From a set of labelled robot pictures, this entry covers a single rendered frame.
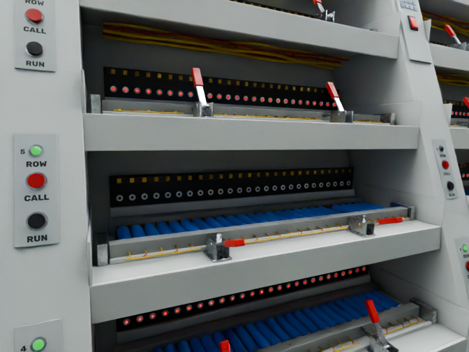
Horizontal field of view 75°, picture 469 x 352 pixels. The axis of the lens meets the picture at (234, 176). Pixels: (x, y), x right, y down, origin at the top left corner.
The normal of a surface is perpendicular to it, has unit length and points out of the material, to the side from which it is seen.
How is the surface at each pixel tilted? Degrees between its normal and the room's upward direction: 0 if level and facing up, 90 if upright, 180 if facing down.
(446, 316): 90
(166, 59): 90
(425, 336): 19
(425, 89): 90
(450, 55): 109
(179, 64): 90
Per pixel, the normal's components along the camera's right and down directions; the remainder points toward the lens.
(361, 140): 0.41, 0.13
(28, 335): 0.40, -0.20
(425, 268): -0.91, 0.04
